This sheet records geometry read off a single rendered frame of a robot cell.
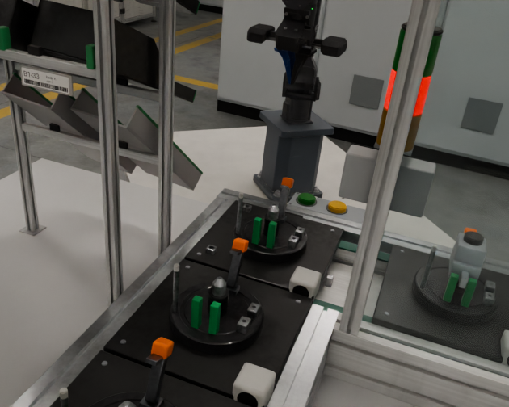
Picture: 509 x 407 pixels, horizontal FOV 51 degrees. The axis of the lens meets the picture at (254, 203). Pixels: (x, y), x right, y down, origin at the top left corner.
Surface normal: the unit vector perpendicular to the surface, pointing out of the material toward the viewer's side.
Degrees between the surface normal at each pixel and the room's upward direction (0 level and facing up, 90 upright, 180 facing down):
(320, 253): 0
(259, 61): 90
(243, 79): 90
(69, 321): 0
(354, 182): 90
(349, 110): 90
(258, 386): 0
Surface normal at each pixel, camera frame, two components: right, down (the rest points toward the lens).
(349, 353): -0.35, 0.43
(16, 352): 0.09, -0.87
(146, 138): 0.86, 0.32
